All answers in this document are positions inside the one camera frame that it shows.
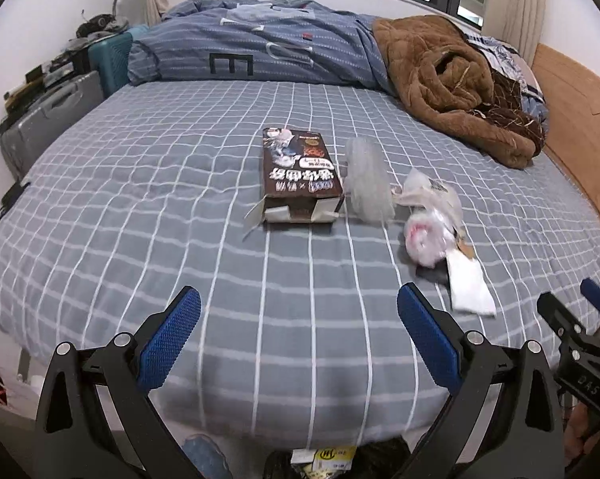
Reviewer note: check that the yellow white snack wrapper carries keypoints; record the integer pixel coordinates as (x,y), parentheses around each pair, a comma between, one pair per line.
(329,456)

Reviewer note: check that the wooden headboard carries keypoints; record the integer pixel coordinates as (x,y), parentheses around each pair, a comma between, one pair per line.
(574,110)

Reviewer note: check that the person's right hand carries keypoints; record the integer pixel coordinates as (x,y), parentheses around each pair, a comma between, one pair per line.
(578,431)

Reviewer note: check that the blue slipper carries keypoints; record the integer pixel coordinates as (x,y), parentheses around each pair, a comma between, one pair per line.
(205,459)

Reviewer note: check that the brown fleece blanket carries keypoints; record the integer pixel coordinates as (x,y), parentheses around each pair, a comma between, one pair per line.
(429,75)

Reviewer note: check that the patterned pillow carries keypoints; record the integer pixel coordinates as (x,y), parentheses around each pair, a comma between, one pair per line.
(504,57)

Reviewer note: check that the teal suitcase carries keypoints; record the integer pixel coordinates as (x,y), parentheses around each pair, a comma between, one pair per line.
(110,60)

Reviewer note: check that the dark brown snack box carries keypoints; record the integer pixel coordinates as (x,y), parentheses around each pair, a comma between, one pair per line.
(295,174)

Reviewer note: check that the kraft paper tag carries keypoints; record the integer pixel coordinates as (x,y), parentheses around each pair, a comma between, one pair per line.
(467,249)

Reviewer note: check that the clear plastic bag pink contents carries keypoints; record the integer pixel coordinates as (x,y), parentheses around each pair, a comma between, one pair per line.
(427,234)

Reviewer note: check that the grey suitcase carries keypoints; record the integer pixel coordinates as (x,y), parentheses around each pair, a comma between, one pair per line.
(45,119)

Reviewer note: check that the dark small boxes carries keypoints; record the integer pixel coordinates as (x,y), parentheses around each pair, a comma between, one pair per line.
(40,77)

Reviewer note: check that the clear bubble wrap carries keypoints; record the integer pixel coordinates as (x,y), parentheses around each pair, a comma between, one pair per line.
(367,179)

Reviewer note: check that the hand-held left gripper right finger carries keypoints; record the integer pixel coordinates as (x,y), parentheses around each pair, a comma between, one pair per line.
(429,339)

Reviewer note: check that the blue striped duvet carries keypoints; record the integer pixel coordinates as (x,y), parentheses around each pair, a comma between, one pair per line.
(260,45)

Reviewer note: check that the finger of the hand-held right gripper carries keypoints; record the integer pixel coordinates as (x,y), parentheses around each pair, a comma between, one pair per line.
(554,309)
(598,297)

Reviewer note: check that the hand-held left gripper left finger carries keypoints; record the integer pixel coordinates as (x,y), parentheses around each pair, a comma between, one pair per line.
(172,339)

